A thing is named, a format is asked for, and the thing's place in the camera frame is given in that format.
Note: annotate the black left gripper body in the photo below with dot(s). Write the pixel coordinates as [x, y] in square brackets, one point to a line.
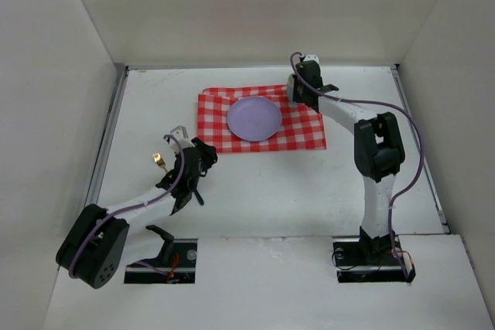
[179, 177]

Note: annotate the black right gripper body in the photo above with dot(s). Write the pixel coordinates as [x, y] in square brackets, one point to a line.
[322, 89]

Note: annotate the black handled gold fork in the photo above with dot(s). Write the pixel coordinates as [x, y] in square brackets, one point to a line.
[161, 163]

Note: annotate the red checkered cloth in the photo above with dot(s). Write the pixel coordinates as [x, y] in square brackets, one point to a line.
[302, 128]

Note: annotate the purple plastic plate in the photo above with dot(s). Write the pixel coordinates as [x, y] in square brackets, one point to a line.
[254, 118]

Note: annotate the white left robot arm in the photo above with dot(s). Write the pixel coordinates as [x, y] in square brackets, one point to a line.
[102, 239]

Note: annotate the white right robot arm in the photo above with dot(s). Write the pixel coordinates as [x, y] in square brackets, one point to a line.
[378, 150]

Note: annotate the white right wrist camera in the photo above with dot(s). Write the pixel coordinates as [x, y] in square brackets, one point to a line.
[310, 57]

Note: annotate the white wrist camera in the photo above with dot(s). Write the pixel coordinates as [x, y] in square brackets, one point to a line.
[310, 57]
[181, 135]

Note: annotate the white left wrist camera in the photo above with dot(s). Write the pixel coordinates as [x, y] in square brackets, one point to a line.
[181, 135]

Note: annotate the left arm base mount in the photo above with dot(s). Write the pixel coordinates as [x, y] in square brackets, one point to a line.
[173, 261]

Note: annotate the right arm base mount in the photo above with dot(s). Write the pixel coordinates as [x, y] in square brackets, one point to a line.
[355, 264]

